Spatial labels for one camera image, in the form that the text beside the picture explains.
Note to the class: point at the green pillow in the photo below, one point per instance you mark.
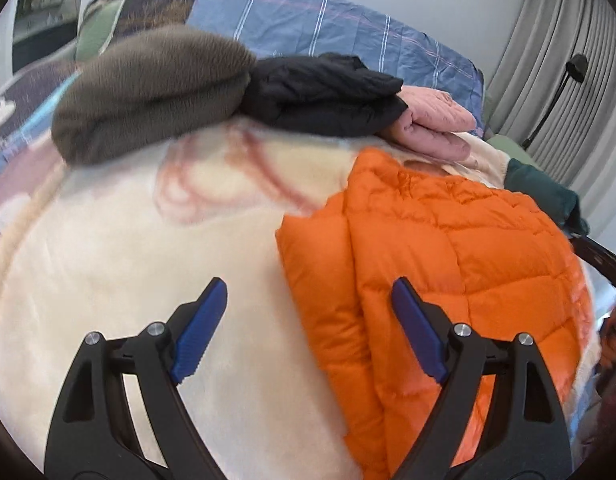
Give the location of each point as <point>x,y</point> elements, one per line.
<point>95,32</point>
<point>507,146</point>

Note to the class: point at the black floor lamp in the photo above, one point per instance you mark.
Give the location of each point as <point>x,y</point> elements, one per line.
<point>577,67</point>

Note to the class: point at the orange hooded puffer jacket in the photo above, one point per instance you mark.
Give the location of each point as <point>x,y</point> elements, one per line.
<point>462,240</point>

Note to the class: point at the cream pink fleece blanket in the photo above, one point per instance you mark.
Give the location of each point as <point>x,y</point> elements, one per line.
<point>138,260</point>

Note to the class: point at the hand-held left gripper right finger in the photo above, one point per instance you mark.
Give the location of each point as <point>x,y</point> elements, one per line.
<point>420,330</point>

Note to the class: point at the pink quilted garment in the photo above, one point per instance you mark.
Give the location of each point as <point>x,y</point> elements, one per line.
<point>432,127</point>

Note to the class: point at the brown fleece garment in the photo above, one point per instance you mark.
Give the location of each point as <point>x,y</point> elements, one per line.
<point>153,90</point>

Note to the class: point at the black puffer jacket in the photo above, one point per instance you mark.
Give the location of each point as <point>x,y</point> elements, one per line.
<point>318,95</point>

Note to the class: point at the grey pleated curtain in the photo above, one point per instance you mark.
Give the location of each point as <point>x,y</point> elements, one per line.
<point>562,10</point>

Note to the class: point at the blue plaid pillow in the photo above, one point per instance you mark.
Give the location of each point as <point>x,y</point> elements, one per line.
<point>338,25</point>

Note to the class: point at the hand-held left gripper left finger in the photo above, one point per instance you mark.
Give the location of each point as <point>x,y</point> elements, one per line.
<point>200,330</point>

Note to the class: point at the dark curved bar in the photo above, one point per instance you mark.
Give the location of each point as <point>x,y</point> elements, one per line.
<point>605,260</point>

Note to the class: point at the dark green garment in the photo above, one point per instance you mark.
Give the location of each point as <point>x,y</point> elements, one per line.
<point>542,190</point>

